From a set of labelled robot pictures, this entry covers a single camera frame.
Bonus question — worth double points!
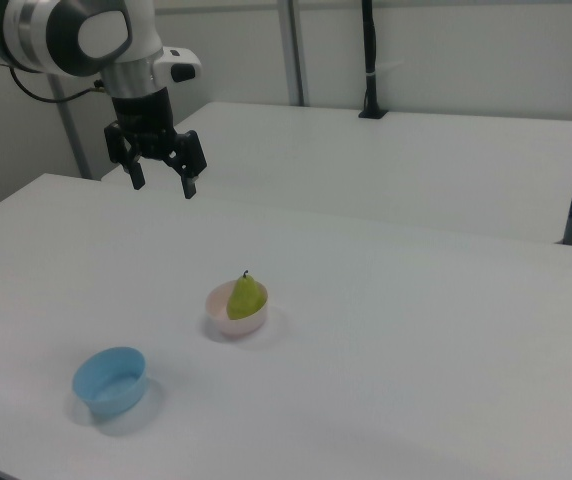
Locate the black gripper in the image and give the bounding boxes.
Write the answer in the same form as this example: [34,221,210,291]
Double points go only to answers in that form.
[104,87,209,201]

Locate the green pear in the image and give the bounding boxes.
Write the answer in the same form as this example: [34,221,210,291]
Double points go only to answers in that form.
[225,269,269,322]

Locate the pink plastic bowl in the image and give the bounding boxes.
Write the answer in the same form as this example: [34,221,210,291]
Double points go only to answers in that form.
[204,279,271,338]

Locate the blue plastic bowl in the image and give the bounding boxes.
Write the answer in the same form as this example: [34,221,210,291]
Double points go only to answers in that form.
[71,346,149,417]

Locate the white side table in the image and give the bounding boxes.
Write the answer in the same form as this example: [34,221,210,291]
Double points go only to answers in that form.
[100,101,572,246]

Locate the black pole with clamp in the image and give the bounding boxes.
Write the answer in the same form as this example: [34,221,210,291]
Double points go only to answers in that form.
[357,0,392,121]

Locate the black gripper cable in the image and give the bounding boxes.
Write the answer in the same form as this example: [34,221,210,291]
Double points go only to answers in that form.
[9,66,108,104]

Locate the vertical aluminium frame post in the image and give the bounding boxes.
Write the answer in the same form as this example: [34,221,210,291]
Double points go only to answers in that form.
[277,0,313,107]

